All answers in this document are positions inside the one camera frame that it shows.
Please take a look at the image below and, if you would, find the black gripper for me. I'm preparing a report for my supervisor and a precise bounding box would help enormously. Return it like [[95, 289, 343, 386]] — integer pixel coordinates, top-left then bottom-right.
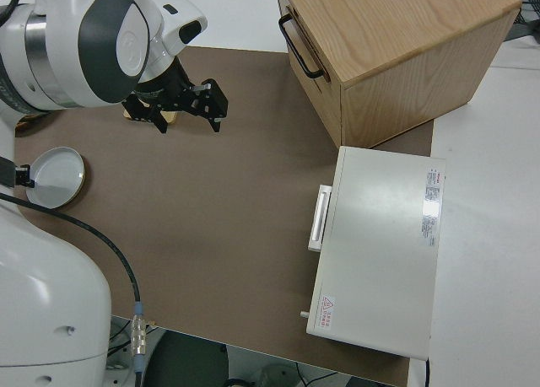
[[121, 57, 230, 135]]

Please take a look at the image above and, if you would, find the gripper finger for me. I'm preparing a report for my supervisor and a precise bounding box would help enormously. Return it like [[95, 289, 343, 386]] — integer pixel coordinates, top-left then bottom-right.
[[0, 154, 31, 189]]

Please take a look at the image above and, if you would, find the gray plate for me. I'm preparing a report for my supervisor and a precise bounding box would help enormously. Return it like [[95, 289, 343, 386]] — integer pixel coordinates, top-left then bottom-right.
[[24, 146, 89, 211]]

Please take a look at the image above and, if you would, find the wooden mug holder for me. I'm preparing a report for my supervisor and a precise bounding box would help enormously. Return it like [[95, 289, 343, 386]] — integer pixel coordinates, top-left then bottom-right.
[[121, 107, 179, 126]]

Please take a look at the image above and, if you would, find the brown table mat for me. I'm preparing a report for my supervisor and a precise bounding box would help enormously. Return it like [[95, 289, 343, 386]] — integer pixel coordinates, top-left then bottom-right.
[[12, 45, 435, 378]]

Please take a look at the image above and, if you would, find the white toaster oven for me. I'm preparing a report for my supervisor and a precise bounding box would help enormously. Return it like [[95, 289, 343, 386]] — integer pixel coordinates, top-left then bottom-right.
[[298, 145, 447, 360]]

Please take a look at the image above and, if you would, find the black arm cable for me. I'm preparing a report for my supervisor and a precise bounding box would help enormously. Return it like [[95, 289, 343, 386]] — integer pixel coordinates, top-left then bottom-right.
[[0, 192, 149, 387]]

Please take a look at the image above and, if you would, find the wooden box with black handle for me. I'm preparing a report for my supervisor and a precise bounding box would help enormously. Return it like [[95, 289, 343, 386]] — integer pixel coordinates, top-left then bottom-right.
[[273, 0, 522, 150]]

